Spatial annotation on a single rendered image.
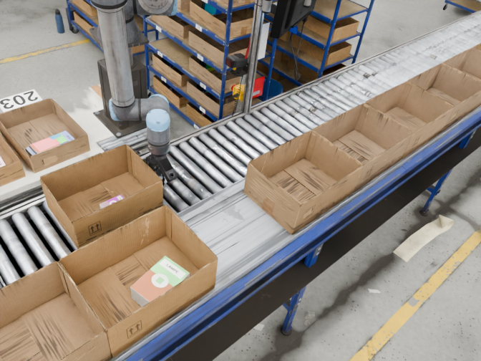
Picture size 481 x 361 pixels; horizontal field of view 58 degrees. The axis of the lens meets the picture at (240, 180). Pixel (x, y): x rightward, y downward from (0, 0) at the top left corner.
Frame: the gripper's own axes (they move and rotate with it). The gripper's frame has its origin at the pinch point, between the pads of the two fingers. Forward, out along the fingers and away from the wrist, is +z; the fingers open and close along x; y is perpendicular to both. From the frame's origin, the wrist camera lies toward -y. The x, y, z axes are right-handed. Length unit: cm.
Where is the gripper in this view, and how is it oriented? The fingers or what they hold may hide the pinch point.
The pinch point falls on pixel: (162, 186)
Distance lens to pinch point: 194.2
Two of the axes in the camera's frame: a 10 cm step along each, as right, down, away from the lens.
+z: -1.0, 7.2, 6.8
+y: -6.6, -5.6, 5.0
